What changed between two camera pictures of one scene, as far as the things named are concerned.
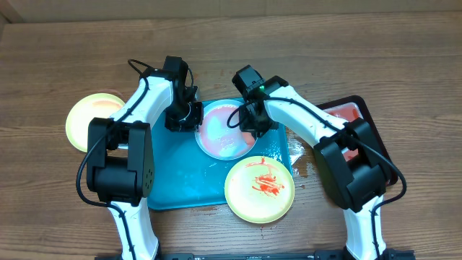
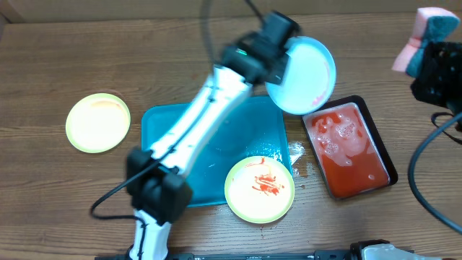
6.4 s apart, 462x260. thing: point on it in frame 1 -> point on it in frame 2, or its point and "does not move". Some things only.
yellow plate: (89, 106) does not move
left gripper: (192, 125) -> (282, 63)
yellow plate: (259, 189) does not move
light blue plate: (216, 139) -> (309, 81)
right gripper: (249, 126) -> (439, 57)
